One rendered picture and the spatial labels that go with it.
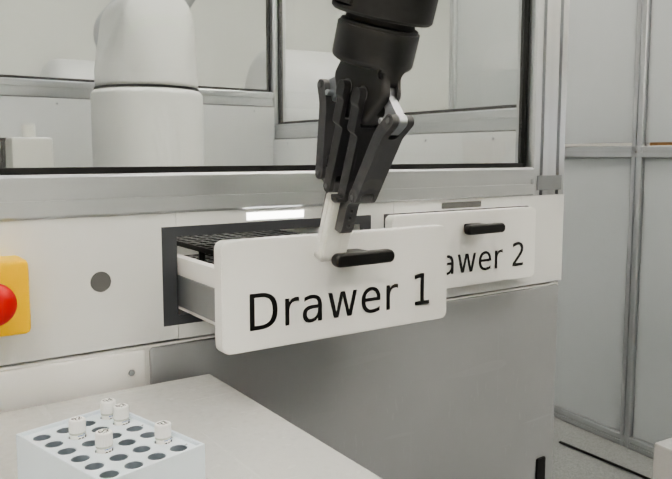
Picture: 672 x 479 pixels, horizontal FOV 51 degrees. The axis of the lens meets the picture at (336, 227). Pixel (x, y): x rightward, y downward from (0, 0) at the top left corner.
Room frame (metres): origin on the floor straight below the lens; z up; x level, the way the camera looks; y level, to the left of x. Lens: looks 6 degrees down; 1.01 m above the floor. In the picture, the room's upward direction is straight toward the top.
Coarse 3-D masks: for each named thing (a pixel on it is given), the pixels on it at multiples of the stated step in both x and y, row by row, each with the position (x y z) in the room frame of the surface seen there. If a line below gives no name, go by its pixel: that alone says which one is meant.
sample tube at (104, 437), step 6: (96, 432) 0.50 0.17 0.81; (102, 432) 0.50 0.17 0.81; (108, 432) 0.50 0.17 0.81; (96, 438) 0.50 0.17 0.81; (102, 438) 0.49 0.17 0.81; (108, 438) 0.50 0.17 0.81; (96, 444) 0.50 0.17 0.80; (102, 444) 0.49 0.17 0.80; (108, 444) 0.50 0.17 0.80; (96, 450) 0.50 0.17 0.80; (102, 450) 0.50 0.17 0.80; (108, 450) 0.50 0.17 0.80
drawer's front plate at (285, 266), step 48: (240, 240) 0.68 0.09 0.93; (288, 240) 0.70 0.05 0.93; (384, 240) 0.77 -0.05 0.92; (432, 240) 0.81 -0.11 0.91; (240, 288) 0.67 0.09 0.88; (288, 288) 0.70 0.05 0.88; (336, 288) 0.74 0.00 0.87; (384, 288) 0.77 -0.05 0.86; (432, 288) 0.81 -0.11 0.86; (240, 336) 0.67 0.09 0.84; (288, 336) 0.70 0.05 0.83
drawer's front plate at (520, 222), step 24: (408, 216) 0.97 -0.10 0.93; (432, 216) 0.99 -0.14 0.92; (456, 216) 1.02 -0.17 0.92; (480, 216) 1.04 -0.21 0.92; (504, 216) 1.07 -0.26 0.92; (528, 216) 1.10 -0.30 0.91; (456, 240) 1.02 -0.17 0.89; (480, 240) 1.05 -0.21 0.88; (504, 240) 1.07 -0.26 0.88; (528, 240) 1.11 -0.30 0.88; (456, 264) 1.02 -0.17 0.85; (504, 264) 1.08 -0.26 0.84; (528, 264) 1.11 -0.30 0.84
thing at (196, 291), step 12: (180, 252) 1.01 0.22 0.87; (192, 252) 1.02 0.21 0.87; (180, 264) 0.80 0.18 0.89; (192, 264) 0.77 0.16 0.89; (204, 264) 0.75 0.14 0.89; (180, 276) 0.79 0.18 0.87; (192, 276) 0.77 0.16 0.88; (204, 276) 0.74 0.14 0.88; (180, 288) 0.79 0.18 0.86; (192, 288) 0.76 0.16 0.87; (204, 288) 0.74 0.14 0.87; (180, 300) 0.79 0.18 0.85; (192, 300) 0.76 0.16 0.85; (204, 300) 0.74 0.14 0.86; (192, 312) 0.77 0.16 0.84; (204, 312) 0.74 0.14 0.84
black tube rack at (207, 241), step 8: (240, 232) 1.01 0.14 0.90; (248, 232) 1.01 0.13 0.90; (256, 232) 1.00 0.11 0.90; (264, 232) 1.01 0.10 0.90; (272, 232) 1.01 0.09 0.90; (280, 232) 1.00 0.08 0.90; (288, 232) 1.01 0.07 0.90; (184, 240) 0.92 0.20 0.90; (192, 240) 0.91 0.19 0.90; (200, 240) 0.91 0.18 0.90; (208, 240) 0.92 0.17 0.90; (216, 240) 0.91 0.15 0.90; (192, 248) 0.86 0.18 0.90; (200, 248) 0.84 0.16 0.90; (208, 248) 0.84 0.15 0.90; (192, 256) 0.97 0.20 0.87; (200, 256) 0.87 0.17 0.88; (208, 256) 0.97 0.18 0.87
